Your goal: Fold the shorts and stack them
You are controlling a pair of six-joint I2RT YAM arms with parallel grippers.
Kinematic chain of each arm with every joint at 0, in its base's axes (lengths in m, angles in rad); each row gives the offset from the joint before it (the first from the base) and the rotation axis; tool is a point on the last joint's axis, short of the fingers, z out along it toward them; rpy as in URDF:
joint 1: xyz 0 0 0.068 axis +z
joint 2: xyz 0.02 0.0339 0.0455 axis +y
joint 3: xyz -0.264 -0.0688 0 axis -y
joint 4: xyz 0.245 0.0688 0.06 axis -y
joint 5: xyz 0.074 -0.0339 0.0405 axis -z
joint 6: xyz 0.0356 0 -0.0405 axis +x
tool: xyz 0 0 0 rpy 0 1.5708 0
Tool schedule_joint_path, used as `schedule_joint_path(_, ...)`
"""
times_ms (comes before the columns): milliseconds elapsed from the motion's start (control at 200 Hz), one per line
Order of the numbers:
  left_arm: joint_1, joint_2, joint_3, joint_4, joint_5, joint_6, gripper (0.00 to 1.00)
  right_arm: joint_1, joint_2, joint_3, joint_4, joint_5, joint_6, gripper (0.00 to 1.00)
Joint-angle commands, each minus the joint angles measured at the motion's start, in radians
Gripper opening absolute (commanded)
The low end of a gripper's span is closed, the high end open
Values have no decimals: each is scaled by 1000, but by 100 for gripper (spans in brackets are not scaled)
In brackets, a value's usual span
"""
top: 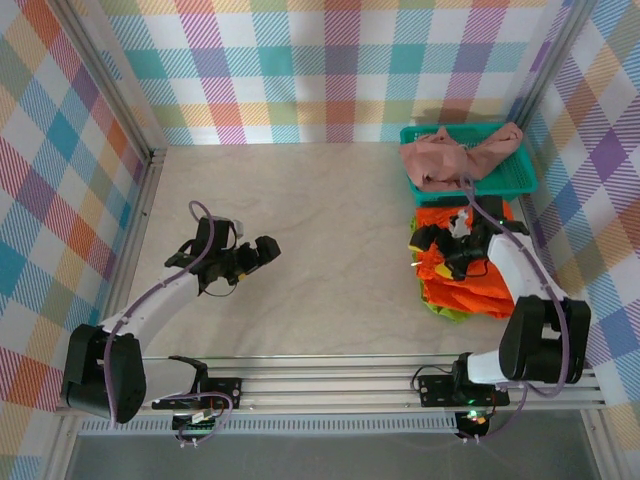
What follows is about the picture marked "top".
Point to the lime green shorts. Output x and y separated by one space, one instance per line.
442 313

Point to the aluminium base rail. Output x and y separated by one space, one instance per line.
325 387

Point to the aluminium side rail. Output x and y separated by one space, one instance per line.
540 240
141 200

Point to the green terminal block board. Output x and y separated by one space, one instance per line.
197 425

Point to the dusty pink shorts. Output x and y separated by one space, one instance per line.
440 155

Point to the small lit controller board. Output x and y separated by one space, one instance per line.
475 419

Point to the teal plastic basket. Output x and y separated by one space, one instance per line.
515 180

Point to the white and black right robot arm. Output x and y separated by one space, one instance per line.
515 270

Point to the orange shorts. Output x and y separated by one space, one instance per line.
450 295

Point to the aluminium frame post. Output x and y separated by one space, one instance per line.
119 85
560 50

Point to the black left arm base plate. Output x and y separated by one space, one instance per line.
225 391

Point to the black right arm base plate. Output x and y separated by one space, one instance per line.
435 390

